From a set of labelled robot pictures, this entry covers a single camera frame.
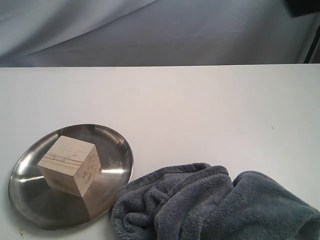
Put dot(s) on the grey fluffy towel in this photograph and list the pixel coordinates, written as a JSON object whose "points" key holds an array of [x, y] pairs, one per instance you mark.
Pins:
{"points": [[201, 202]]}

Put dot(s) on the light wooden cube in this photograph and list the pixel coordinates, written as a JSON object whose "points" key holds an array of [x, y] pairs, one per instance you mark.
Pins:
{"points": [[70, 165]]}

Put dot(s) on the round stainless steel plate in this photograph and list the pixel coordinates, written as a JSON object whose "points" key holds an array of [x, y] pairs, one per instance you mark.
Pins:
{"points": [[48, 208]]}

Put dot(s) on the grey backdrop cloth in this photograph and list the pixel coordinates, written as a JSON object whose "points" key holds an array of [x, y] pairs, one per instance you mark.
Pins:
{"points": [[135, 33]]}

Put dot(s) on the black post at right edge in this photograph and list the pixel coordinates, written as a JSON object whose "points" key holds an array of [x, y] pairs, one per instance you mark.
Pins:
{"points": [[313, 47]]}

